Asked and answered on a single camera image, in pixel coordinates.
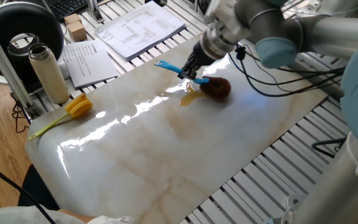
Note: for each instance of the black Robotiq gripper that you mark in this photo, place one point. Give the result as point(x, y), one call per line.
point(202, 56)

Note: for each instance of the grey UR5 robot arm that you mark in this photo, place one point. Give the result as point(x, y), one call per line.
point(337, 31)

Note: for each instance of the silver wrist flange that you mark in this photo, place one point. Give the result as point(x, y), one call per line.
point(216, 42)

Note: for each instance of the printed paper stack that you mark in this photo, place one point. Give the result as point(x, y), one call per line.
point(138, 29)

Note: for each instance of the white marble pattern slab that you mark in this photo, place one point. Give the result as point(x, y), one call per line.
point(166, 155)

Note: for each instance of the white printed booklet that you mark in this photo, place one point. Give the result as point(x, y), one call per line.
point(89, 62)

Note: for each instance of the small cardboard box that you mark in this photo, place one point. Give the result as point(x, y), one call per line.
point(77, 31)

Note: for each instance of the light wooden block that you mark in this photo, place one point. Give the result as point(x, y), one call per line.
point(72, 18)

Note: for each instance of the black keyboard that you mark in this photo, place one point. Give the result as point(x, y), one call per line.
point(67, 7)

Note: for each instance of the cream thermos bottle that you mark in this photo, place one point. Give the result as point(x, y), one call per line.
point(50, 77)

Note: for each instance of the black round fan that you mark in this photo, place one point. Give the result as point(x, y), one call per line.
point(26, 15)

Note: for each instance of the person white shirt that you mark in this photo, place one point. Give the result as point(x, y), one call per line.
point(11, 214)

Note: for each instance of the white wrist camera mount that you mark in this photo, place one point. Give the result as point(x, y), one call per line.
point(225, 18)

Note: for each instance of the silver stand post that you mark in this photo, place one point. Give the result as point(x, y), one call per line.
point(95, 11)

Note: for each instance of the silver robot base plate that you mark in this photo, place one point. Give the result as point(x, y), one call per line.
point(294, 205)

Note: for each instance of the aluminium frame post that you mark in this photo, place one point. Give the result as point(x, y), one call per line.
point(8, 67)

